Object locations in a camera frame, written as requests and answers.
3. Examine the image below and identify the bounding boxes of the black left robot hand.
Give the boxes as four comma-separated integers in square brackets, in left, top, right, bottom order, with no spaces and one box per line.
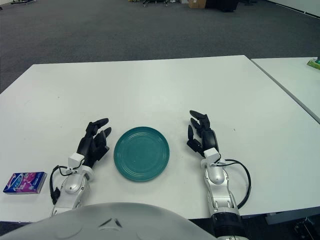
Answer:
[76,117,113,169]

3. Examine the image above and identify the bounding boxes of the grey table frame beam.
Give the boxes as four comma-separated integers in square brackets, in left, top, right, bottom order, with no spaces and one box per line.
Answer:
[187,206,320,226]

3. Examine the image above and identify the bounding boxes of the black office chair bases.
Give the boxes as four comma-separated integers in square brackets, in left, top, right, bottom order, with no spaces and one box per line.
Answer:
[142,0,176,7]

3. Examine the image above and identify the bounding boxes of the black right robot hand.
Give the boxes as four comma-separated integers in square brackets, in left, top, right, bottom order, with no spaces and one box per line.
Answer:
[186,109,220,158]

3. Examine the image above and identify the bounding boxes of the blue purple gum pack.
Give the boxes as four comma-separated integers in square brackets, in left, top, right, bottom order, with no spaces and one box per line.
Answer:
[2,171,48,195]

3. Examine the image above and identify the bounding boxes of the black cabinet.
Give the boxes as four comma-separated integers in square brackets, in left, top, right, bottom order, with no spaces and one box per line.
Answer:
[205,0,238,13]

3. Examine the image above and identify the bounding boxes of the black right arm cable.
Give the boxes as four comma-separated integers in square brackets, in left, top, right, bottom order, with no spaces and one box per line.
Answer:
[212,159,252,210]

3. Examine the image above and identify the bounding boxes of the grey robot torso shell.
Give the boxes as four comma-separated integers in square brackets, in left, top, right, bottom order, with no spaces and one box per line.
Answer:
[0,202,218,240]

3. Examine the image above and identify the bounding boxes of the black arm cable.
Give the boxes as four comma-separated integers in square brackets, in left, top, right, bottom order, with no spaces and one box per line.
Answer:
[212,159,252,210]
[49,164,76,205]

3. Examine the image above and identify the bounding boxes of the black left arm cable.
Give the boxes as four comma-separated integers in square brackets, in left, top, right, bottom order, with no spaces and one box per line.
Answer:
[49,164,76,205]

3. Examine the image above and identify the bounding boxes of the teal round plate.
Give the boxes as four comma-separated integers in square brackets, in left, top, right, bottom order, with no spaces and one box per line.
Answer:
[113,126,171,183]

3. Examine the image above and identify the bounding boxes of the black wheeled base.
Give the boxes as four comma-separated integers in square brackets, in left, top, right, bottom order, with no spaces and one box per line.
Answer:
[293,216,320,240]

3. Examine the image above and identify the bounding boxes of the green box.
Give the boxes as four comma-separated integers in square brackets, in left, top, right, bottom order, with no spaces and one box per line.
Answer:
[306,57,320,70]

